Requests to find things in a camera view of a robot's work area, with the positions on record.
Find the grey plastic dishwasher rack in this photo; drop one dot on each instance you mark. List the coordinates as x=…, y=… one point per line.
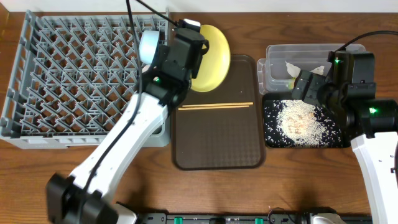
x=72, y=78

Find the light blue bowl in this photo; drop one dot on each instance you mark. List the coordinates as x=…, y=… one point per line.
x=148, y=45

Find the crumpled white tissue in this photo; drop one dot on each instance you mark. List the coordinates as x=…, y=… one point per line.
x=294, y=71

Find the spilled rice pile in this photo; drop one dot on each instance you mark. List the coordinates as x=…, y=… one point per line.
x=300, y=123

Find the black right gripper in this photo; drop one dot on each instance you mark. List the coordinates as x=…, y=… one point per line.
x=315, y=82

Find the wooden chopstick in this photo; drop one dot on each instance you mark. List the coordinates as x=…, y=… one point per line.
x=219, y=104
x=212, y=107

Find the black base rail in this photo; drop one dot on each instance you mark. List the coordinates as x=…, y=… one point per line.
x=162, y=218

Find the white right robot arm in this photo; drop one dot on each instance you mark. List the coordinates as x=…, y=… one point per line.
x=348, y=92

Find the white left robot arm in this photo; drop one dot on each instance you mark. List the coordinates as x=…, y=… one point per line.
x=86, y=195

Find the clear plastic waste bin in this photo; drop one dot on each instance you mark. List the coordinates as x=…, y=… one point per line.
x=272, y=72

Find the yellow round plate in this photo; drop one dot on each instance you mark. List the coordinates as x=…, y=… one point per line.
x=215, y=63

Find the black waste tray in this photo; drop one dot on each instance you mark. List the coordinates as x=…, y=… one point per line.
x=270, y=140

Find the dark brown serving tray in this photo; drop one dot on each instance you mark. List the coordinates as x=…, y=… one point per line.
x=223, y=138

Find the pink white bowl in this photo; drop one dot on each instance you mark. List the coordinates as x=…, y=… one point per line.
x=146, y=68

